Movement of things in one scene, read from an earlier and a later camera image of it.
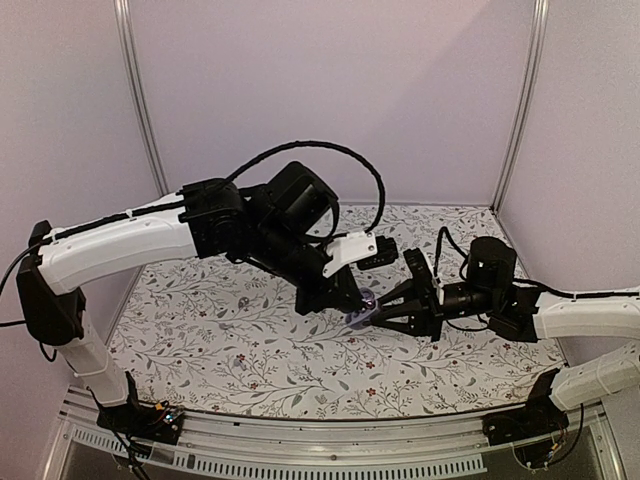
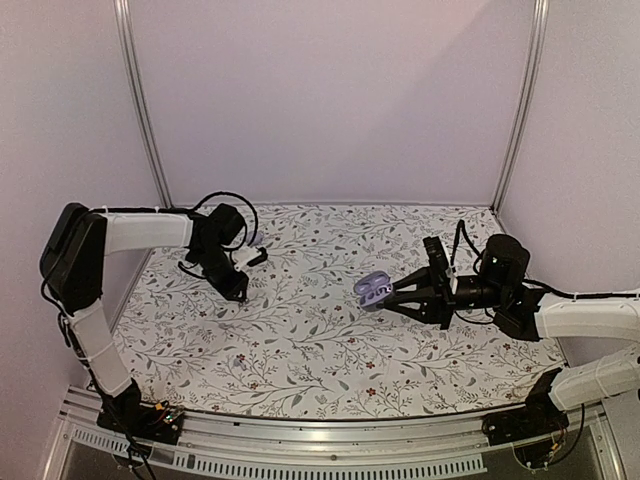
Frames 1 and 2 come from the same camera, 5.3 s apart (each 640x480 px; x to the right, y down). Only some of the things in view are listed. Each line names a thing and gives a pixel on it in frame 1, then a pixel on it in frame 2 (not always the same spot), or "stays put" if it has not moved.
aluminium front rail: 454,442 stays put
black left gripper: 335,296 → 233,290
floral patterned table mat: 228,340 stays put
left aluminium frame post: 138,94 stays put
